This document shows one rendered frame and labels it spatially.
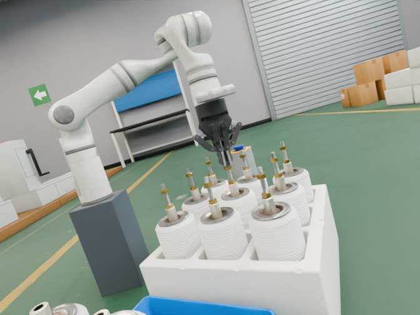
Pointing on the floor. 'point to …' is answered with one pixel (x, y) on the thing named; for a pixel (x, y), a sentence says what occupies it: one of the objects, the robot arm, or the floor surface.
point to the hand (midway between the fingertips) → (225, 157)
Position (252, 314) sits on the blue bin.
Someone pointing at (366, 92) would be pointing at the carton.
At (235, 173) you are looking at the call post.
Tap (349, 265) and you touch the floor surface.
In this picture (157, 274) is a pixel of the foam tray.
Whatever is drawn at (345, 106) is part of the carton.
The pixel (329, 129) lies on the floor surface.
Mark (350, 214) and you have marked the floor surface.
